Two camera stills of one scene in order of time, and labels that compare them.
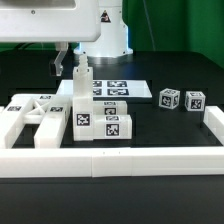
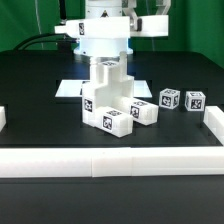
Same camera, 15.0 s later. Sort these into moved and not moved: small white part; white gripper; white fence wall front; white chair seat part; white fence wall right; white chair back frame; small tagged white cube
Moved: white gripper; white chair back frame; small white part; white chair seat part
Not moved: white fence wall front; small tagged white cube; white fence wall right
